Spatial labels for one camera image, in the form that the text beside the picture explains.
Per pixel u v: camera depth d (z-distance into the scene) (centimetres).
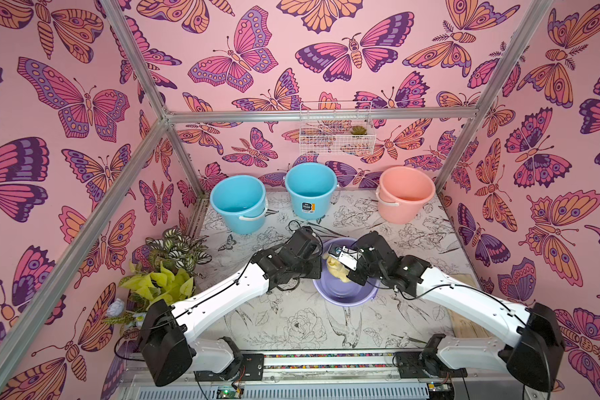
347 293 88
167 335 39
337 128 97
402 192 102
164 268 67
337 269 78
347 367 75
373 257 59
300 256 58
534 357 38
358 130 92
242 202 105
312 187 107
